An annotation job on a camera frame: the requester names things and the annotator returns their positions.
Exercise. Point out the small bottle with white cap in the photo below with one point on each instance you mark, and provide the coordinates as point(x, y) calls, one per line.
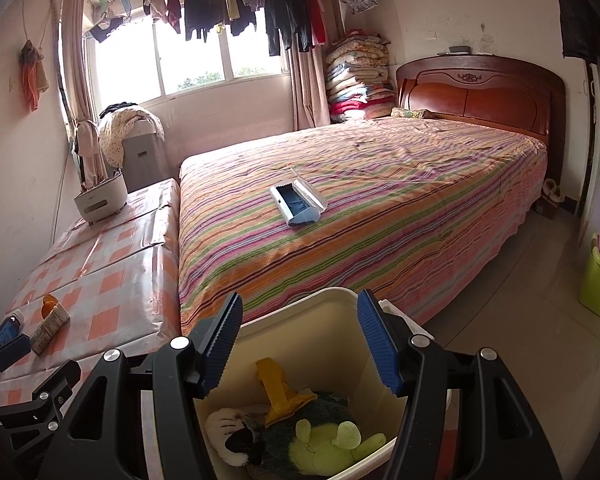
point(4, 330)

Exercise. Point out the window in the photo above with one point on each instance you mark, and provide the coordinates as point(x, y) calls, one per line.
point(190, 60)

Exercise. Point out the yellow toy piece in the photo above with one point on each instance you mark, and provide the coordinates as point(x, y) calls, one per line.
point(277, 390)

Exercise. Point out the wooden headboard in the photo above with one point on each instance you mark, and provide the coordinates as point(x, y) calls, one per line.
point(485, 95)

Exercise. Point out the grey cabinet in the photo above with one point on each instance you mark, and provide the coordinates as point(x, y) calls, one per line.
point(142, 162)

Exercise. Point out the spotted cloth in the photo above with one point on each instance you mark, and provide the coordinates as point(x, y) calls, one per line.
point(122, 127)

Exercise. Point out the beige curtain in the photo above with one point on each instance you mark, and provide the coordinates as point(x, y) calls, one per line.
point(77, 60)
point(307, 90)

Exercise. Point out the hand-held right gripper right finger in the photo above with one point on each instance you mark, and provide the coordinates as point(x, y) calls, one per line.
point(380, 345)

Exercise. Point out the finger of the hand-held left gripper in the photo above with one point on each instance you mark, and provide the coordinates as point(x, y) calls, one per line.
point(11, 351)
point(55, 380)

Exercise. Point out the orange hanging cloth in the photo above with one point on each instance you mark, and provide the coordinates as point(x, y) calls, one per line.
point(32, 77)

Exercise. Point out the open white blue case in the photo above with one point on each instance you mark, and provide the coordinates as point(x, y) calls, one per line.
point(297, 200)

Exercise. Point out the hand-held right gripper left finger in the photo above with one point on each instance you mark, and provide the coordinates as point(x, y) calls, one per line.
point(220, 345)

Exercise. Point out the pair of slippers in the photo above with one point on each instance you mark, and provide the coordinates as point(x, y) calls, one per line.
point(552, 191)

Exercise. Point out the orange checked tablecloth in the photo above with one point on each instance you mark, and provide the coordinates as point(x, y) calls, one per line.
point(110, 270)

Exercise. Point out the white plush toy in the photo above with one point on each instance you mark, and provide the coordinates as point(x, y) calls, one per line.
point(225, 427)

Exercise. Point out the beige tube with orange cap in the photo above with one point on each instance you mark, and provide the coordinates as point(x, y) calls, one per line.
point(50, 327)

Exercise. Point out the pale pink cloth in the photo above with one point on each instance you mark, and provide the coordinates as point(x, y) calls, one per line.
point(87, 147)

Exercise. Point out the green plush toy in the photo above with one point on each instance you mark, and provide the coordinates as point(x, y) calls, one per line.
point(320, 445)

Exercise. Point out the row of hanging clothes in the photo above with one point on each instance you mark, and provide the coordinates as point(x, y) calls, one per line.
point(205, 10)

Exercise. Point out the bed with striped sheet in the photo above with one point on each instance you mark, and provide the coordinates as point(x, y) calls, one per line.
point(380, 200)

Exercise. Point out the small grey case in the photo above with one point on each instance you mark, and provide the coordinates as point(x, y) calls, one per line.
point(460, 50)

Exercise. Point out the green floral pillow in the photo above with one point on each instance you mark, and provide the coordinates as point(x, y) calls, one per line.
point(410, 113)

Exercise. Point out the white plastic bin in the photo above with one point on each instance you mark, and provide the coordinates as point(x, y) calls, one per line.
point(305, 330)

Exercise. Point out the stack of folded quilts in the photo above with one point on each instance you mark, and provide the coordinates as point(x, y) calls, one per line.
point(360, 80)

